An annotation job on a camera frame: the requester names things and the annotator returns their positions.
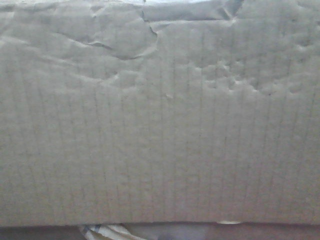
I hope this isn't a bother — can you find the large brown cardboard box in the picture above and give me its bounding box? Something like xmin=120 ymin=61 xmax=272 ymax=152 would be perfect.
xmin=0 ymin=0 xmax=320 ymax=227

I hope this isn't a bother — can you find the white blue cable bundle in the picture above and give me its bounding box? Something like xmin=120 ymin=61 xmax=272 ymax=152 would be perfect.
xmin=79 ymin=224 xmax=148 ymax=240

